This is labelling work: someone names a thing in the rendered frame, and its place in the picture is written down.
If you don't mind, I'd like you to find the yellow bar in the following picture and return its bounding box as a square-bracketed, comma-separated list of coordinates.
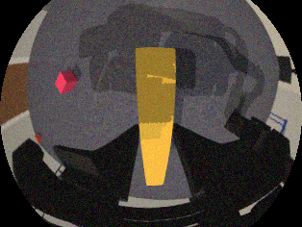
[136, 47, 177, 186]

